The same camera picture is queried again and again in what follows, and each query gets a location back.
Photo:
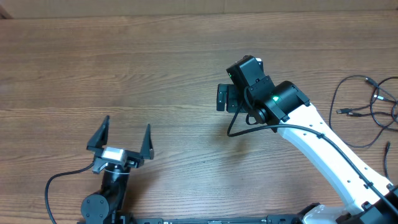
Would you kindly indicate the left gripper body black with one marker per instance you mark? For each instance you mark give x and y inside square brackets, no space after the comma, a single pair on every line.
[134,160]

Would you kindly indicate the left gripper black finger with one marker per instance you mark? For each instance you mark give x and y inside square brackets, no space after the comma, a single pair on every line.
[147,150]
[100,137]

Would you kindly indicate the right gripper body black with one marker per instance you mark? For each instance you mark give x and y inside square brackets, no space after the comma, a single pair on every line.
[234,101]

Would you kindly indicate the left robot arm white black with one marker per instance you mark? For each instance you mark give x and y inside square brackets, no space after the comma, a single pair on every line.
[105,205]

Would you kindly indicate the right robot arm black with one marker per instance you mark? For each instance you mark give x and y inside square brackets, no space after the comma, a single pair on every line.
[367,196]

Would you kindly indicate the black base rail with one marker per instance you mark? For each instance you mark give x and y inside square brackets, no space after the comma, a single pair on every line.
[217,220]

